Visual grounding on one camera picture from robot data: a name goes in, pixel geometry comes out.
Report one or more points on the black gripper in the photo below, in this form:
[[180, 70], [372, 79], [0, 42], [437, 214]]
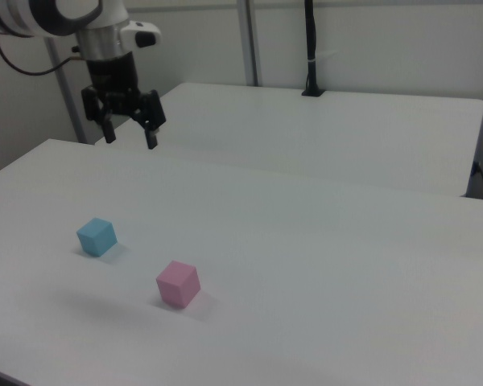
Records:
[[112, 78]]

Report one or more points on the blue foam cube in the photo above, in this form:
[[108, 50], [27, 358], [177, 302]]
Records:
[[96, 238]]

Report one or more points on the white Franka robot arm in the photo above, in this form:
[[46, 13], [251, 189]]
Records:
[[84, 20]]

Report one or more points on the pink foam cube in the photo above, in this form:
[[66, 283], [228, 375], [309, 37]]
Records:
[[178, 284]]

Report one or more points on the white side table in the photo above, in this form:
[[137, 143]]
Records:
[[306, 136]]

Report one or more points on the grey partition post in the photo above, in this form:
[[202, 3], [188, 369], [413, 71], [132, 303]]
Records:
[[66, 100], [250, 40]]

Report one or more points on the black camera stand pole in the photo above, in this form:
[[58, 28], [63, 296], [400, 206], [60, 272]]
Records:
[[312, 48]]

